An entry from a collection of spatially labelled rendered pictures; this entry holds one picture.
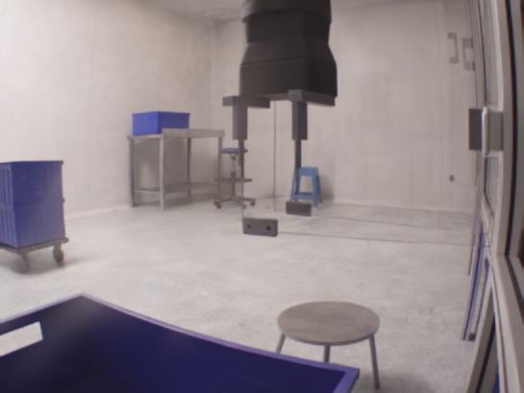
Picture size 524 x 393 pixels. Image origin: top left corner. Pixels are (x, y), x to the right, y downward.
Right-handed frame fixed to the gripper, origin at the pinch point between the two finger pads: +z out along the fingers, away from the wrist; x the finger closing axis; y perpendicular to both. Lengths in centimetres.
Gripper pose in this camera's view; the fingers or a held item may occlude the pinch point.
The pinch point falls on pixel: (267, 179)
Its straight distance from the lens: 31.5
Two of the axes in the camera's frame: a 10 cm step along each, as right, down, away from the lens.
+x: -7.7, -0.9, 6.3
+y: 6.4, -0.9, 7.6
